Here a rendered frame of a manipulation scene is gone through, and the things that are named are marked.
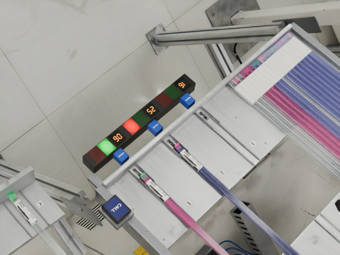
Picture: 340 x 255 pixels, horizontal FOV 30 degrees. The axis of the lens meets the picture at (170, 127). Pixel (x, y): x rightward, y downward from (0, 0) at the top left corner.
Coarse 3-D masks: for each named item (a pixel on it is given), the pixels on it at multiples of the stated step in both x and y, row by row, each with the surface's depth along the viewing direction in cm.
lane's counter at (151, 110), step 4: (148, 104) 153; (152, 104) 153; (144, 108) 152; (148, 108) 152; (152, 108) 153; (156, 108) 153; (148, 112) 152; (152, 112) 152; (156, 112) 152; (152, 116) 151
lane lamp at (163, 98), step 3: (162, 93) 155; (159, 96) 154; (162, 96) 154; (165, 96) 154; (168, 96) 155; (156, 99) 154; (159, 99) 154; (162, 99) 154; (165, 99) 154; (168, 99) 154; (171, 99) 154; (159, 102) 154; (162, 102) 154; (165, 102) 154; (168, 102) 154; (171, 102) 154; (165, 105) 153
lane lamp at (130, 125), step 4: (128, 120) 150; (132, 120) 150; (124, 124) 150; (128, 124) 150; (132, 124) 150; (136, 124) 150; (128, 128) 149; (132, 128) 149; (136, 128) 149; (140, 128) 150; (132, 132) 149
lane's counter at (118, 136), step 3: (114, 132) 148; (117, 132) 148; (111, 135) 148; (114, 135) 148; (117, 135) 148; (120, 135) 148; (123, 135) 148; (111, 138) 148; (114, 138) 148; (117, 138) 148; (120, 138) 148; (123, 138) 148; (126, 138) 148; (114, 141) 147; (117, 141) 147; (120, 141) 147; (117, 144) 147
